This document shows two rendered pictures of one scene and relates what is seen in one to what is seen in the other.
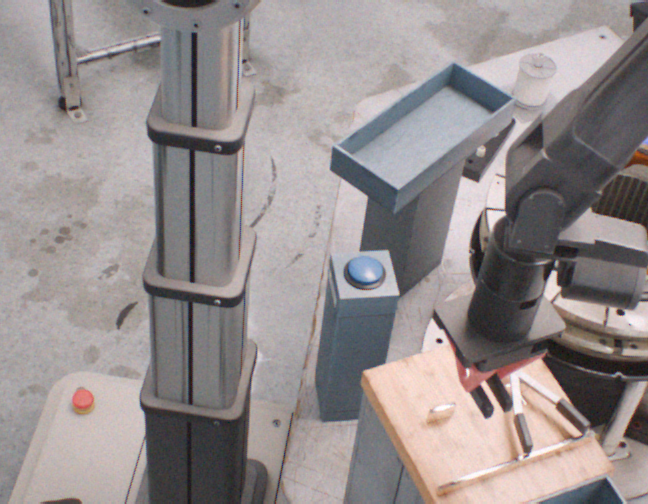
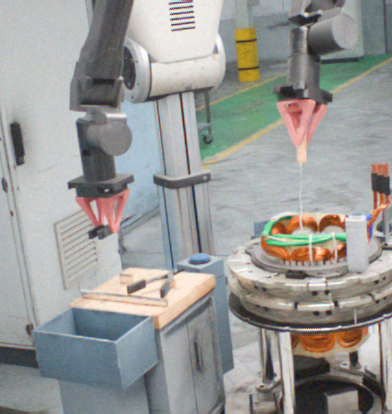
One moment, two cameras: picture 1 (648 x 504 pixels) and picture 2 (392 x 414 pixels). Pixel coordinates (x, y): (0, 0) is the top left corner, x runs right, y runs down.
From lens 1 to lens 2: 149 cm
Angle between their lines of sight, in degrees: 59
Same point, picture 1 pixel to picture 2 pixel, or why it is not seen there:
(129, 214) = not seen: outside the picture
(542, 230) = (74, 98)
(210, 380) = not seen: hidden behind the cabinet
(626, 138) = (91, 47)
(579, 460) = (150, 309)
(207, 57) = (163, 133)
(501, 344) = (84, 181)
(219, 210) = (174, 227)
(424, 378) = (145, 274)
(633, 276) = (101, 127)
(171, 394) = not seen: hidden behind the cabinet
